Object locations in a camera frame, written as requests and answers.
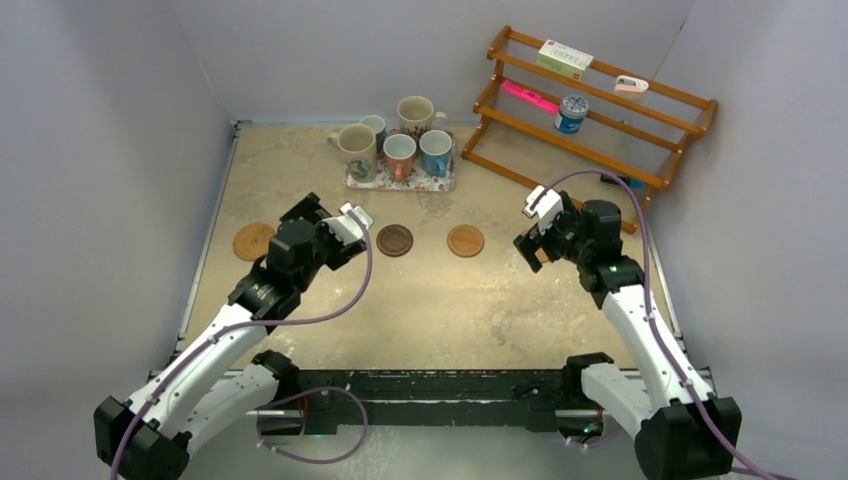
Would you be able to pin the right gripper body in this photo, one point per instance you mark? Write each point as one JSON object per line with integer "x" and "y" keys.
{"x": 562, "y": 239}

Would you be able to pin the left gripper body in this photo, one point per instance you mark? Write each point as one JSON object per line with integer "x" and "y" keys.
{"x": 327, "y": 249}

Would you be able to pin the woven rattan coaster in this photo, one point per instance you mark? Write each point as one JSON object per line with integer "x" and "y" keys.
{"x": 251, "y": 241}
{"x": 543, "y": 257}

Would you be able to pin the orange coaster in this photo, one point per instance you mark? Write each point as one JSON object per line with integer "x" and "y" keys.
{"x": 465, "y": 241}

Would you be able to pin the dark wooden coaster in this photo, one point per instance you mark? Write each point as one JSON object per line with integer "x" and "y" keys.
{"x": 394, "y": 240}

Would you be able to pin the beige mug with pattern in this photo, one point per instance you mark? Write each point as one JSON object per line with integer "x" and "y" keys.
{"x": 358, "y": 146}

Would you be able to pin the tall beige mug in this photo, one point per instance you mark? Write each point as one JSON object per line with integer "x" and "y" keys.
{"x": 417, "y": 114}

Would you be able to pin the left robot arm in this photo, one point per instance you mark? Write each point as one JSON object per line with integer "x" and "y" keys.
{"x": 212, "y": 358}

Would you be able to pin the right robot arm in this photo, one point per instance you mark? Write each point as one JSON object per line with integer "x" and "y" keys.
{"x": 649, "y": 344}

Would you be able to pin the black blue marker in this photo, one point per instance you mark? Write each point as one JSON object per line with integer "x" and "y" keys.
{"x": 634, "y": 184}

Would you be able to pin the blue white jar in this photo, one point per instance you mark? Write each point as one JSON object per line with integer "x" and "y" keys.
{"x": 572, "y": 112}

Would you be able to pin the pink mug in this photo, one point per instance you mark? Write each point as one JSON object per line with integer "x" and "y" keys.
{"x": 399, "y": 152}

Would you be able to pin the small grey mug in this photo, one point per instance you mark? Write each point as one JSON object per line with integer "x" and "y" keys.
{"x": 378, "y": 125}

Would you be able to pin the blue mug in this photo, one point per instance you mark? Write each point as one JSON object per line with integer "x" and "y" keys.
{"x": 436, "y": 148}

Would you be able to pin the pink highlighter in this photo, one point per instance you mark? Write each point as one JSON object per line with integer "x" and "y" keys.
{"x": 529, "y": 97}

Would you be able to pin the pink white tape dispenser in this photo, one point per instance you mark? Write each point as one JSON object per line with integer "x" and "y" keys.
{"x": 630, "y": 87}

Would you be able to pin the white green box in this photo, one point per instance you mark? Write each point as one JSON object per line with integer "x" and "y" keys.
{"x": 563, "y": 60}

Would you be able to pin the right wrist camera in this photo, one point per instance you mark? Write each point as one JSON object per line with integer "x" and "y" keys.
{"x": 545, "y": 204}

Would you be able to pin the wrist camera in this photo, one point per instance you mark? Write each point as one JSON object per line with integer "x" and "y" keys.
{"x": 351, "y": 225}
{"x": 545, "y": 204}

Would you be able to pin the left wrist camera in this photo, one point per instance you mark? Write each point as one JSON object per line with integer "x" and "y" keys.
{"x": 351, "y": 225}

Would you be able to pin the black aluminium base frame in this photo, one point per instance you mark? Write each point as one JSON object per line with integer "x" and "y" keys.
{"x": 580, "y": 401}

